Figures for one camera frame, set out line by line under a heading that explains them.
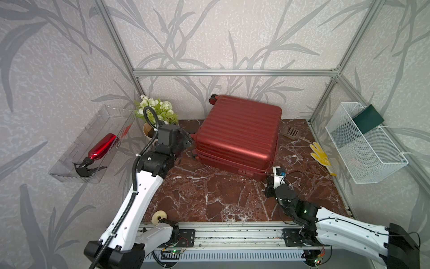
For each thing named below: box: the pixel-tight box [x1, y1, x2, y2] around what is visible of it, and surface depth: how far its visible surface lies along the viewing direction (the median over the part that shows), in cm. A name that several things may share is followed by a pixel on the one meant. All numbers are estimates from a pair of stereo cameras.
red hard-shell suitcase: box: [190, 94, 283, 180], surface depth 84 cm
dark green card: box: [352, 103, 385, 135], surface depth 74 cm
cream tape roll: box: [151, 210, 168, 225], surface depth 80 cm
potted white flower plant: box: [134, 94, 179, 140], surface depth 88 cm
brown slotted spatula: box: [283, 126, 312, 144], surface depth 114 cm
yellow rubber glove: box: [309, 141, 338, 177], surface depth 105 cm
